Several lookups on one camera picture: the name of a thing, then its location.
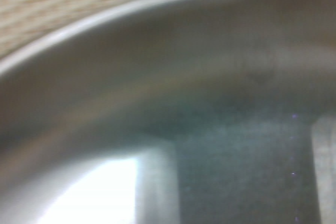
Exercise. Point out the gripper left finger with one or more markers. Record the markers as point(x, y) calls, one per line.
point(157, 200)

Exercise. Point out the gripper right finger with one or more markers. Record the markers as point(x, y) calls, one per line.
point(325, 161)

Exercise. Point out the silver metal plate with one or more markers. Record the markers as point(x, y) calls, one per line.
point(218, 77)

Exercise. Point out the beige woven placemat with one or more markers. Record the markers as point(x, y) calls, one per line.
point(29, 18)

